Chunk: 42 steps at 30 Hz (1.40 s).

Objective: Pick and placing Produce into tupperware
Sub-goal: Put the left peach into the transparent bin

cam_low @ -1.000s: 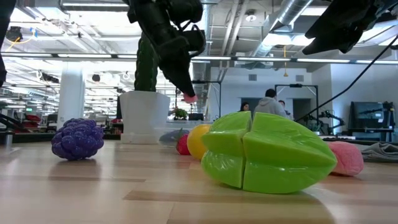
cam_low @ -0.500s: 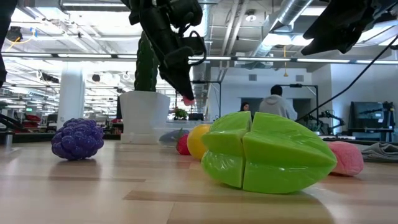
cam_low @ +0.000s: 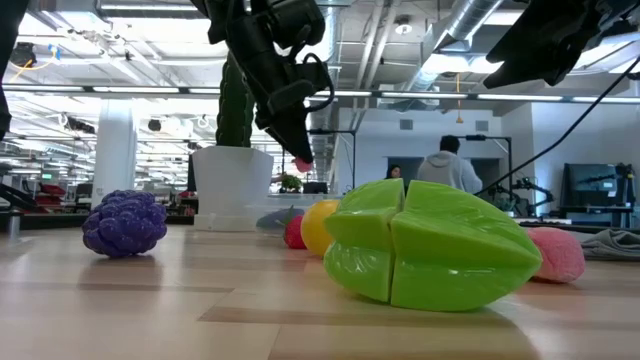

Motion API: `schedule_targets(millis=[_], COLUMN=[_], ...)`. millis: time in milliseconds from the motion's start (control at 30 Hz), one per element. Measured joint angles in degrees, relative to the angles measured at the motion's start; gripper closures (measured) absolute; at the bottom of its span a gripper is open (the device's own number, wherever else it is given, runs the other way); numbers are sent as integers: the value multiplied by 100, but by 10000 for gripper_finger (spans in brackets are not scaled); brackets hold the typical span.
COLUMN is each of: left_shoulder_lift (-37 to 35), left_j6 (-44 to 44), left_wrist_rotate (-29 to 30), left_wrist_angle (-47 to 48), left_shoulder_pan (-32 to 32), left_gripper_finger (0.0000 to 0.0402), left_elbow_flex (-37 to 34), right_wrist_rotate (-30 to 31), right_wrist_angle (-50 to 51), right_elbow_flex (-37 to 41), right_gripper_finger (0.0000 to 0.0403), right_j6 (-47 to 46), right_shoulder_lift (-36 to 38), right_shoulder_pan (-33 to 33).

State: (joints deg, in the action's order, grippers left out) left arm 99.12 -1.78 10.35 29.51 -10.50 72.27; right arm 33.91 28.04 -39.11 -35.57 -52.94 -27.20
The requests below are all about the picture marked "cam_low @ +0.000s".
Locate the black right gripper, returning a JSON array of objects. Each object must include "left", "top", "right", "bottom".
[{"left": 482, "top": 0, "right": 640, "bottom": 89}]

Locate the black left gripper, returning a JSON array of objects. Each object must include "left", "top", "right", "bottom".
[{"left": 225, "top": 14, "right": 321, "bottom": 163}]

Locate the purple toy eggplant green cap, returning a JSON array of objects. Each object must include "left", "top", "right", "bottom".
[{"left": 256, "top": 208, "right": 305, "bottom": 234}]

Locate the yellow toy lemon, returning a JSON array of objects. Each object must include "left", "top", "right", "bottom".
[{"left": 300, "top": 199, "right": 342, "bottom": 259}]

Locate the red toy strawberry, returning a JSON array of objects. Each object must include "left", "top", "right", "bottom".
[{"left": 282, "top": 205, "right": 308, "bottom": 250}]

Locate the green toy starfruit small piece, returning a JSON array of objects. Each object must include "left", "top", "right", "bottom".
[{"left": 323, "top": 177, "right": 406, "bottom": 304}]

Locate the purple toy grape cluster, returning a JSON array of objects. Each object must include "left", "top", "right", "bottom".
[{"left": 81, "top": 188, "right": 169, "bottom": 259}]

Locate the green toy starfruit large piece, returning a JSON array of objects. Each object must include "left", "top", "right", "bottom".
[{"left": 389, "top": 179, "right": 544, "bottom": 313}]

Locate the small green potted plant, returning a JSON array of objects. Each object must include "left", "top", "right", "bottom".
[{"left": 279, "top": 173, "right": 304, "bottom": 194}]

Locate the green cactus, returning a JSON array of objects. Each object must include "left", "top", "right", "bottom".
[{"left": 215, "top": 52, "right": 256, "bottom": 149}]

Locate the white plant pot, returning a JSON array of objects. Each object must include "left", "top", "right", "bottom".
[{"left": 191, "top": 145, "right": 275, "bottom": 233}]

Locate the dark background monitor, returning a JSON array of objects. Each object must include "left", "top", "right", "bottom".
[{"left": 562, "top": 162, "right": 637, "bottom": 209}]

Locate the white round column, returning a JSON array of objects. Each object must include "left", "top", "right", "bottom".
[{"left": 91, "top": 97, "right": 139, "bottom": 210}]

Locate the folded grey cloth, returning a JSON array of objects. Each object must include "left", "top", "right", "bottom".
[{"left": 579, "top": 228, "right": 640, "bottom": 262}]

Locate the black stand frame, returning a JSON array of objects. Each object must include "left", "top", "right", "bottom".
[
  {"left": 307, "top": 128, "right": 357, "bottom": 192},
  {"left": 462, "top": 133, "right": 514, "bottom": 186}
]

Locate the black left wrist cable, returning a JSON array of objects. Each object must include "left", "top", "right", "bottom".
[{"left": 294, "top": 24, "right": 335, "bottom": 114}]

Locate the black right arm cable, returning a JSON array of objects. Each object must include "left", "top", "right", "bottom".
[{"left": 473, "top": 55, "right": 640, "bottom": 197}]

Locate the yellow hanging cord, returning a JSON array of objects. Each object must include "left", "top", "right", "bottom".
[{"left": 454, "top": 72, "right": 464, "bottom": 125}]

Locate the black ceiling camera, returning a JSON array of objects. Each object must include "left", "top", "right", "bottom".
[{"left": 9, "top": 42, "right": 37, "bottom": 69}]

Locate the grey metal post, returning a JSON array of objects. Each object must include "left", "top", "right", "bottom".
[{"left": 6, "top": 209, "right": 22, "bottom": 240}]

